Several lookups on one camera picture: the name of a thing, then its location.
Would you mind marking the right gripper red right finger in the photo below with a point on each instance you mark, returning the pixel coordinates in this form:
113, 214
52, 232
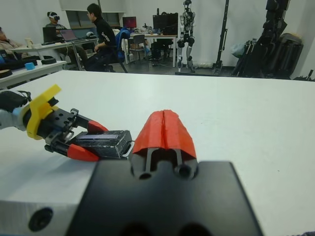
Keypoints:
177, 132

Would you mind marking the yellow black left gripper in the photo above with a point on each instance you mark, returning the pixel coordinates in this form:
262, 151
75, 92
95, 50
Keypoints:
49, 123

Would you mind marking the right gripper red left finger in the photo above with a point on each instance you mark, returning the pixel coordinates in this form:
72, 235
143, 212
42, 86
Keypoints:
151, 132

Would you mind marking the black rectangular box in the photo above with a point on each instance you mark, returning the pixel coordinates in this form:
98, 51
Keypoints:
108, 143

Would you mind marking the white side table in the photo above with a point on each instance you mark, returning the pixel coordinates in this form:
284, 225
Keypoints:
44, 70

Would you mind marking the black tape roll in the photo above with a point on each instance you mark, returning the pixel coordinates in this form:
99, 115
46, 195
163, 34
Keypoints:
48, 61
5, 74

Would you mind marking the grey office chair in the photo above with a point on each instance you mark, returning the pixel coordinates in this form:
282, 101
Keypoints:
137, 40

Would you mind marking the white office desk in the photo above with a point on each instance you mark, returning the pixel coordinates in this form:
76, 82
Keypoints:
160, 36

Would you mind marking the long white desk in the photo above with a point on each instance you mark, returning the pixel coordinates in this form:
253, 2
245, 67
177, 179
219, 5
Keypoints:
81, 41

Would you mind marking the pale plastic bag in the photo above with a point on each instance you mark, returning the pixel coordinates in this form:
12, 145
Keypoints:
237, 50

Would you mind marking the chair with blue jacket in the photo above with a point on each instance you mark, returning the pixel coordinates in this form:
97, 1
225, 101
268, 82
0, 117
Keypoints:
123, 34

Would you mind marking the black tripod bundle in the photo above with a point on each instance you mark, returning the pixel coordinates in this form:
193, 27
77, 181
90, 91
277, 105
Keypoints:
251, 56

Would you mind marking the seated person in black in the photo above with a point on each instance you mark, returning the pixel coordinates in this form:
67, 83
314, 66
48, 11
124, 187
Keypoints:
104, 34

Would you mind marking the open laptop, pink screen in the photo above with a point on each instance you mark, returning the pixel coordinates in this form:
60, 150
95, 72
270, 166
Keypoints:
69, 34

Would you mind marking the black computer monitor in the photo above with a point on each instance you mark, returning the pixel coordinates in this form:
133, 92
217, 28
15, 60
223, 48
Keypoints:
172, 23
158, 24

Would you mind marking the monitor with red screen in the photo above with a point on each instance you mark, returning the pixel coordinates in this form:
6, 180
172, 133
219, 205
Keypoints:
129, 22

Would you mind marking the black open laptop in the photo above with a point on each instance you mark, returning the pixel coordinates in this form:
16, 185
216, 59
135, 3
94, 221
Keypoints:
49, 34

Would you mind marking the hanging humanoid robot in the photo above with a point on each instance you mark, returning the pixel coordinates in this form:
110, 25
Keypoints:
188, 17

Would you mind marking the person in beige top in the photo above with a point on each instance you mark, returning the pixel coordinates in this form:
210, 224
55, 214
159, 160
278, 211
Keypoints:
7, 44

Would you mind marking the person wearing VR headset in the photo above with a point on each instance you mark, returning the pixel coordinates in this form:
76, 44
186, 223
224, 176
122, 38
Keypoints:
53, 17

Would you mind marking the window with white blind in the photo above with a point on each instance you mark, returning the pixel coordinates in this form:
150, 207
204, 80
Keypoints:
81, 5

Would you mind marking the black hard case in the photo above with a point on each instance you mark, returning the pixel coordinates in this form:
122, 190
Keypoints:
292, 54

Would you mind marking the black gantry crane frame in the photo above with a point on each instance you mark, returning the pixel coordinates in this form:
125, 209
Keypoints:
222, 37

